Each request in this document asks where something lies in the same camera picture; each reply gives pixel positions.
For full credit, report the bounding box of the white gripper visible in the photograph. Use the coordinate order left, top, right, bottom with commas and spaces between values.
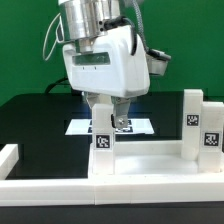
63, 25, 150, 128

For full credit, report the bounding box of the white desk top tray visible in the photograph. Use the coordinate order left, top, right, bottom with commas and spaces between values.
88, 140, 224, 176

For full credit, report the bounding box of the white left fence bar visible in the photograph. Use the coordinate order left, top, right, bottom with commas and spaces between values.
0, 144, 19, 180

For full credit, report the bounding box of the white fence bar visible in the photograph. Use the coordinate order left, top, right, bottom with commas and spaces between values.
0, 174, 224, 206
0, 144, 19, 180

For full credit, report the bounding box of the white front fence bar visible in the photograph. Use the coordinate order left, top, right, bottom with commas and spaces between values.
0, 174, 224, 206

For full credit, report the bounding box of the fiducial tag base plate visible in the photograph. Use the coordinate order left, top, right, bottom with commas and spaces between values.
65, 118, 154, 135

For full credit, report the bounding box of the black cable on table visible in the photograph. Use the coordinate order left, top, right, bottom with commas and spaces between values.
44, 76, 72, 94

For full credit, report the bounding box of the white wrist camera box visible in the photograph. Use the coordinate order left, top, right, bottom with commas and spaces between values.
146, 49, 171, 76

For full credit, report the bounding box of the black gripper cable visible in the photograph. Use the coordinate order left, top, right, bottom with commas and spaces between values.
103, 15, 139, 56

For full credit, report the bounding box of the grey looped cable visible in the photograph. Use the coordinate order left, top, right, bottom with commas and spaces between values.
42, 11, 65, 62

